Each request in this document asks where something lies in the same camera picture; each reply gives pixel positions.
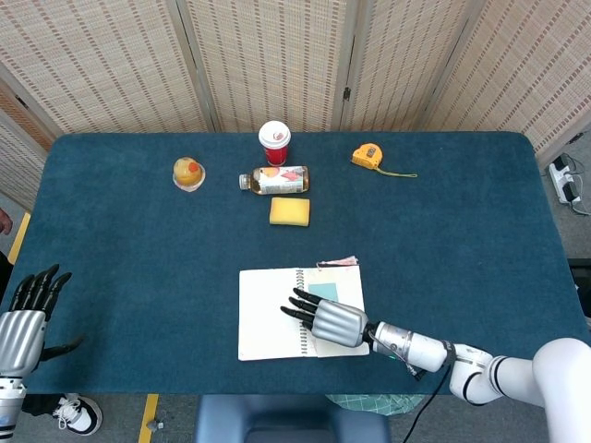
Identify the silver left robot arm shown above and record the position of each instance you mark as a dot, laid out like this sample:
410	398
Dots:
9	406

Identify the green checked cloth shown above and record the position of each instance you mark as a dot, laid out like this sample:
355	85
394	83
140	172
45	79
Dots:
374	403

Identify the blue chair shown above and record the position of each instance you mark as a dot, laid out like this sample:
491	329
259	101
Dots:
291	417

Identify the red paper cup white lid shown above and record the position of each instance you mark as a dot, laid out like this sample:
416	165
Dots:
274	143

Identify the yellow fruit jelly cup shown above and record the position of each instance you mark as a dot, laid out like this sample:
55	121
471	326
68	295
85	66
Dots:
188	173

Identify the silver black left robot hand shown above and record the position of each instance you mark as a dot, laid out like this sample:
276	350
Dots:
27	318

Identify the black white sneaker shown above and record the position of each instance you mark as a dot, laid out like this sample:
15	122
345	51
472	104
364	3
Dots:
78	413

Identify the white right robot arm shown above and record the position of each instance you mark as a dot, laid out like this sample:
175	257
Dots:
485	364

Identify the blue table cloth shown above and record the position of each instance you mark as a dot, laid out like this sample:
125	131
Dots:
138	254

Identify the white power strip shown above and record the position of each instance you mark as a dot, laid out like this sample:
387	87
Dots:
564	177

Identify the woven folding screen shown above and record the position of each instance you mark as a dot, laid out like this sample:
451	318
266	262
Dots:
277	60

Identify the lying tea bottle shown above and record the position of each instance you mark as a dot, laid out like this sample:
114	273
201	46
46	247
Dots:
277	180

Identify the open spiral lined notebook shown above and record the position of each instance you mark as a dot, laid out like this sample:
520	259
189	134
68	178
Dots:
268	314

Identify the yellow sponge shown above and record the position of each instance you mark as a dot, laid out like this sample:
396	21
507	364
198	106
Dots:
290	211

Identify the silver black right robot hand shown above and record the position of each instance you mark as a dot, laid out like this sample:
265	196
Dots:
334	323

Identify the yellow tape measure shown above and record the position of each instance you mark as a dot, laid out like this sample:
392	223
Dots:
368	155

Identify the blue white tasselled bookmark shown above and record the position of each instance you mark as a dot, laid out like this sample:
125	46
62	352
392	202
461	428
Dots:
325	288

